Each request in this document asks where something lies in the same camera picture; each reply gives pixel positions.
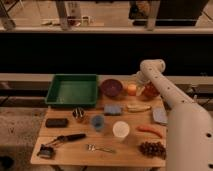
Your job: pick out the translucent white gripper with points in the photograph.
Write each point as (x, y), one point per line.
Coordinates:
(139, 88)

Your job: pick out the blue plastic cup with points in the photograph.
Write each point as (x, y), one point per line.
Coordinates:
(98, 122)

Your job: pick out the metal spoon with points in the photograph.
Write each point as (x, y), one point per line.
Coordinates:
(92, 147)

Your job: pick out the yellow red apple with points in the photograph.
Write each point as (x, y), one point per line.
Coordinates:
(131, 89)

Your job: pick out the blue sponge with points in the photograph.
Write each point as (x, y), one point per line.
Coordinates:
(112, 110)

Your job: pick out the red bowl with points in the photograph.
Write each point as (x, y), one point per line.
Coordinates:
(150, 91)

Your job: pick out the red chili pepper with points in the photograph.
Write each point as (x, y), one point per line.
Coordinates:
(150, 130)

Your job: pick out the purple bowl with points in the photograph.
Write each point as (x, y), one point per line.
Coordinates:
(111, 87)

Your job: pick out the white plastic cup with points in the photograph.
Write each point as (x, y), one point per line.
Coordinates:
(120, 130)

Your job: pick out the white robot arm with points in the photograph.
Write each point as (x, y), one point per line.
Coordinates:
(189, 142)

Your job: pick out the grey blue cloth pad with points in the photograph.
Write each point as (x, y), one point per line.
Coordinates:
(159, 115)

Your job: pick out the black rectangular case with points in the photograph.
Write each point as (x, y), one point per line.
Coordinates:
(56, 123)

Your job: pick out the wooden table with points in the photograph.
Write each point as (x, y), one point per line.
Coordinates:
(127, 150)

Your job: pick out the green plastic tray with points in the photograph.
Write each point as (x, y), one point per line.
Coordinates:
(73, 90)

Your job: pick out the purple grape bunch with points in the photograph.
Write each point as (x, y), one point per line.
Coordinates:
(153, 149)

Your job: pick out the small black brush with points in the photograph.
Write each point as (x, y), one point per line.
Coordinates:
(46, 152)

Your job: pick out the yellow banana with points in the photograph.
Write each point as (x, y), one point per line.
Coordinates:
(138, 108)

